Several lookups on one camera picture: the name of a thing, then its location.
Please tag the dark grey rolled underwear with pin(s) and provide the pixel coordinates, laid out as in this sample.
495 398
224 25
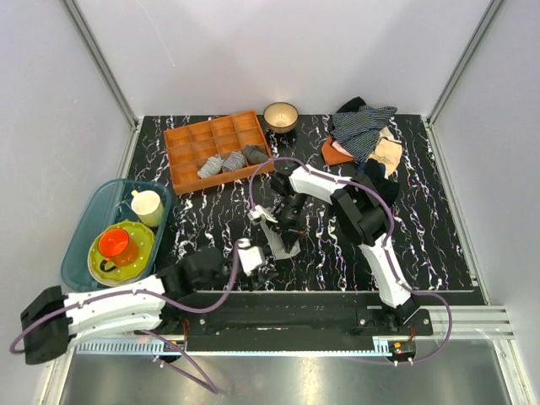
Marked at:
255 154

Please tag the yellow-green dotted plate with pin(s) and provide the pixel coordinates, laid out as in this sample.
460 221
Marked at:
143 236

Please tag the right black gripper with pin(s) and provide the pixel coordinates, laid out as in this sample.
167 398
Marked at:
284 226

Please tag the blue plastic tub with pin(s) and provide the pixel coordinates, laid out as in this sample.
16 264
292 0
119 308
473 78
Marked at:
109 205

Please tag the orange cup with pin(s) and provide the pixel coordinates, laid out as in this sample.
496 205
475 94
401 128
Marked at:
118 249

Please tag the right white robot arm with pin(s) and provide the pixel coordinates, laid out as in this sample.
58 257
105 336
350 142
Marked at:
364 218

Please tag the striped rolled underwear left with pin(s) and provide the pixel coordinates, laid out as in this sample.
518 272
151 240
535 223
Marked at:
212 167

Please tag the black underwear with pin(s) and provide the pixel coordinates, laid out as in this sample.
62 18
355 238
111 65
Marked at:
376 172

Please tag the beige underwear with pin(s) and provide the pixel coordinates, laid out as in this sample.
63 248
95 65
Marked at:
388 151

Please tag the striped rolled underwear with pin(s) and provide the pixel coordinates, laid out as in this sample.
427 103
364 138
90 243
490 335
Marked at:
235 161
212 167

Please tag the beige bowl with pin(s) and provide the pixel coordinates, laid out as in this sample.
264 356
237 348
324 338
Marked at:
281 117

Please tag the cream mug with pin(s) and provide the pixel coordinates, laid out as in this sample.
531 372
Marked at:
147 205

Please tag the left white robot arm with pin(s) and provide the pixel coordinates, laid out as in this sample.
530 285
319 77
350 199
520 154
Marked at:
54 321

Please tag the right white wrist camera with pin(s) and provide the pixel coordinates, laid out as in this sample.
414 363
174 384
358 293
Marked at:
259 213

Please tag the orange cloth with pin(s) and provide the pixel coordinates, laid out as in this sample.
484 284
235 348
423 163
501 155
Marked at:
334 156

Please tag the orange compartment tray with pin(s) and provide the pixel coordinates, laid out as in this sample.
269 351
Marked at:
189 148

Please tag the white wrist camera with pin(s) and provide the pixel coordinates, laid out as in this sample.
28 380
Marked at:
259 213
252 257

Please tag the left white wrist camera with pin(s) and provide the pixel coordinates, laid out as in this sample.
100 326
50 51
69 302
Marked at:
252 257

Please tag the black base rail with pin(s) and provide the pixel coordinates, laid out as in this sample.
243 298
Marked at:
292 323

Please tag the striped rolled underwear middle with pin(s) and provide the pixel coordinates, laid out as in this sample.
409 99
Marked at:
235 161

